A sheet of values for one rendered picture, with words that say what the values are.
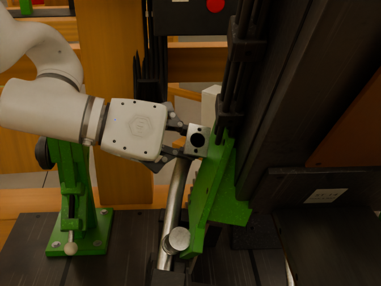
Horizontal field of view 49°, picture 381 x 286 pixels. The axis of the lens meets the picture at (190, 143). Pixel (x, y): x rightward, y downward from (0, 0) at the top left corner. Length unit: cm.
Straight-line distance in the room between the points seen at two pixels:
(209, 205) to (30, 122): 31
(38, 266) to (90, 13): 54
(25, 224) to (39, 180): 189
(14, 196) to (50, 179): 173
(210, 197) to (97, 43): 45
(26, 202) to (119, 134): 57
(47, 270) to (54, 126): 37
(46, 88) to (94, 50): 26
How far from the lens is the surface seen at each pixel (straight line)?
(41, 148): 88
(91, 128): 68
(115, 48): 94
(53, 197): 120
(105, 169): 107
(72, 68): 75
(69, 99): 70
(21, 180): 302
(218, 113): 53
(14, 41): 61
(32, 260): 99
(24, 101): 70
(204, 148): 71
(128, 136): 69
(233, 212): 69
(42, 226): 107
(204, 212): 66
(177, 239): 70
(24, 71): 110
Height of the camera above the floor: 155
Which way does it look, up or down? 28 degrees down
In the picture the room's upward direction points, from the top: straight up
